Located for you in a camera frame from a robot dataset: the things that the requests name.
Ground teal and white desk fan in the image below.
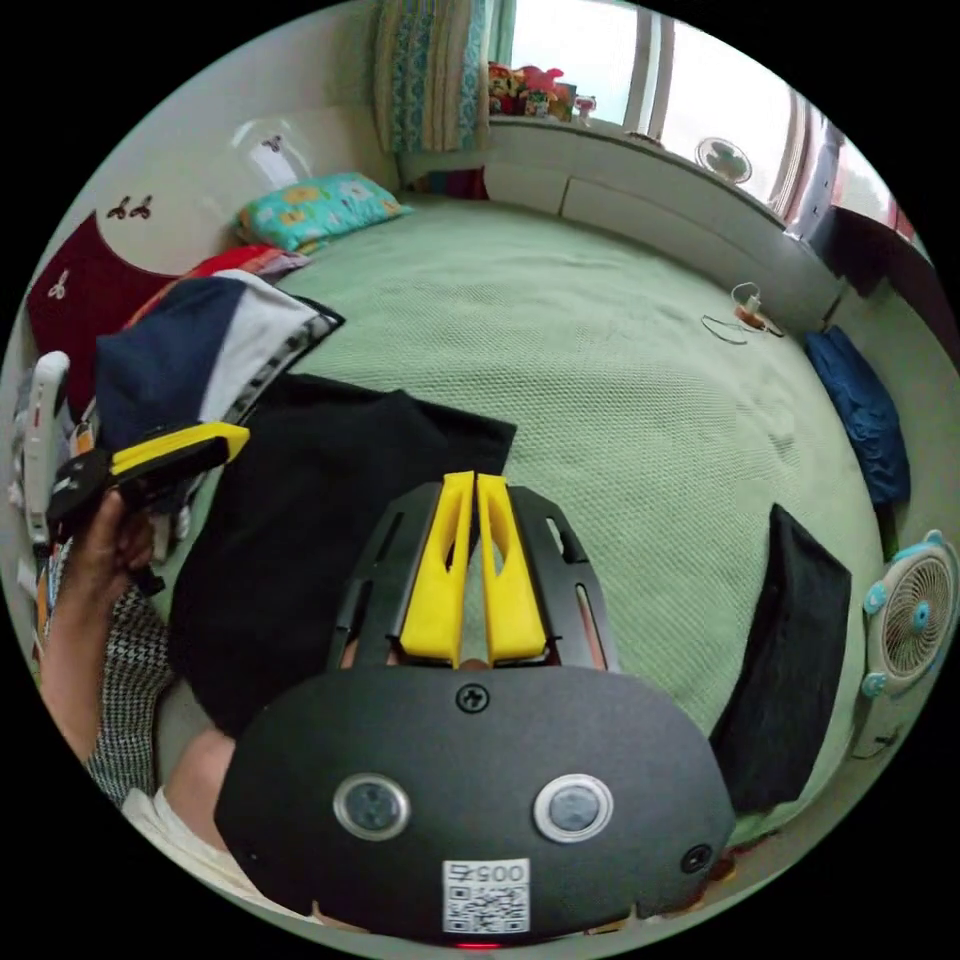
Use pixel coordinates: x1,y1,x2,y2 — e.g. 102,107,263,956
849,527,960,760

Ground dark wooden desk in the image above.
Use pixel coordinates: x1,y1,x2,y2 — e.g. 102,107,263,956
783,200,940,303

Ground person's left hand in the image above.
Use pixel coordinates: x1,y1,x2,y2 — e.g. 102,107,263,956
65,483,160,601

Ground pile of clothes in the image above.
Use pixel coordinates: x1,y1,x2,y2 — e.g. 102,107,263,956
91,243,348,519

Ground white charger with cable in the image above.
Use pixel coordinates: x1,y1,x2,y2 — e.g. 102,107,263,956
700,280,787,347

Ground window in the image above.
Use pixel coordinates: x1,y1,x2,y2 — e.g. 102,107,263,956
509,0,830,208

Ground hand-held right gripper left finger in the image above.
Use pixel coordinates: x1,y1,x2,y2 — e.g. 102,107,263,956
398,470,476,670

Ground patterned curtain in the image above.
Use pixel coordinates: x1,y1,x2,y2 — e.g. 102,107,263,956
373,0,520,157

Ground person's left forearm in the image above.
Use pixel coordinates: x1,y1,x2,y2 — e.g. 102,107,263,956
37,577,130,760

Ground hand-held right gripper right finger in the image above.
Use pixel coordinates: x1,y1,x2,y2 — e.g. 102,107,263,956
476,472,544,667

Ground bed with green quilt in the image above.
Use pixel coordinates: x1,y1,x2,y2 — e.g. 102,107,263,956
153,191,894,853

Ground teal flowered pillow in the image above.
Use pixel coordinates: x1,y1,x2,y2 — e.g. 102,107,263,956
234,171,415,257

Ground small white fan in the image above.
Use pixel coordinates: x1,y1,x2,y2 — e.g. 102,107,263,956
693,136,754,187

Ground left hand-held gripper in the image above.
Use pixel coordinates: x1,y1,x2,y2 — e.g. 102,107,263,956
45,422,252,598

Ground folded black garment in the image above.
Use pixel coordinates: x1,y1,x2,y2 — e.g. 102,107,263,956
707,503,854,816

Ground colourful toys on windowsill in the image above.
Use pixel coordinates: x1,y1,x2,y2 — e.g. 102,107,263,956
487,61,599,126

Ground black t-shirt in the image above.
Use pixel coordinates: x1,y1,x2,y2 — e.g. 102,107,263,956
167,372,520,741

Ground blue garment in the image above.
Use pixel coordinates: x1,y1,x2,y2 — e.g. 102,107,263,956
804,324,913,513

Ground person's body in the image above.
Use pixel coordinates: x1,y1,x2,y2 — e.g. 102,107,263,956
80,581,316,922

